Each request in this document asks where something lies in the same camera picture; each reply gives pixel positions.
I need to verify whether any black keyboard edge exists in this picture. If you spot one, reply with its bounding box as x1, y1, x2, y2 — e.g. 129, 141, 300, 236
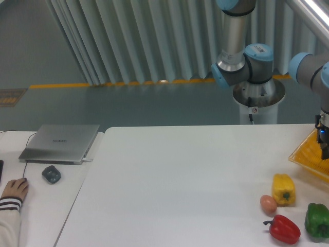
0, 160, 4, 183

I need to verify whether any pleated white curtain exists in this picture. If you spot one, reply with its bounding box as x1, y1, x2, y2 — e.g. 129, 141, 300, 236
48, 1, 328, 85

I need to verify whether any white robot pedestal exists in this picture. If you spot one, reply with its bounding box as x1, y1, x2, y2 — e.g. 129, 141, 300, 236
233, 79, 285, 125

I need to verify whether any silver closed laptop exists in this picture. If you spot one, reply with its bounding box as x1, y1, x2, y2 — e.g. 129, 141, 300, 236
19, 125, 100, 165

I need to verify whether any dark grey round device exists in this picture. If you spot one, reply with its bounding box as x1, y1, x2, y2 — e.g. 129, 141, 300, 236
42, 165, 61, 184

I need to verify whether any yellow bell pepper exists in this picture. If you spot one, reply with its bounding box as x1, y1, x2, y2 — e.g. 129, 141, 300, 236
271, 173, 296, 206

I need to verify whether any person's hand on mouse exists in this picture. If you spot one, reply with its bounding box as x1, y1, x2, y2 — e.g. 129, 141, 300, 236
1, 178, 29, 202

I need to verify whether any brown egg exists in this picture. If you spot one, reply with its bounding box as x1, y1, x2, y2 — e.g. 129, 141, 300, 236
260, 195, 277, 214

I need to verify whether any white striped sleeve forearm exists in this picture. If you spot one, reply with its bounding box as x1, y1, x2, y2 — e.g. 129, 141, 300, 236
1, 197, 23, 246

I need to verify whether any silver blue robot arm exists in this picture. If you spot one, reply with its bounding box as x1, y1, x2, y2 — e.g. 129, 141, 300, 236
211, 1, 328, 160

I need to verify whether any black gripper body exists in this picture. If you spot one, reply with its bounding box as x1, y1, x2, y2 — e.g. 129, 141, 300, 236
315, 110, 328, 150

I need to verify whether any green bell pepper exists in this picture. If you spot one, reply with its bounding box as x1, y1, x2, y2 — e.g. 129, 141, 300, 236
304, 203, 328, 238

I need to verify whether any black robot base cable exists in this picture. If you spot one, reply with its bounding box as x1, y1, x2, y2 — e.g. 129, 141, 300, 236
247, 97, 255, 125

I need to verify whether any silver aluminium frame bar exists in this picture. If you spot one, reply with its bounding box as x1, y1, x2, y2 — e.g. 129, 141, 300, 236
286, 0, 328, 44

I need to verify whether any black mouse cable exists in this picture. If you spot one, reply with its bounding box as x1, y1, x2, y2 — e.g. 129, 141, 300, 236
0, 130, 39, 179

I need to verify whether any yellow plastic basket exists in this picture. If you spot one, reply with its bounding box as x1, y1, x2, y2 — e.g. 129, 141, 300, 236
288, 129, 328, 183

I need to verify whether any red bell pepper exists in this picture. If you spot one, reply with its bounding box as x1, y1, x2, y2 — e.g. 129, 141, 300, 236
263, 215, 301, 244

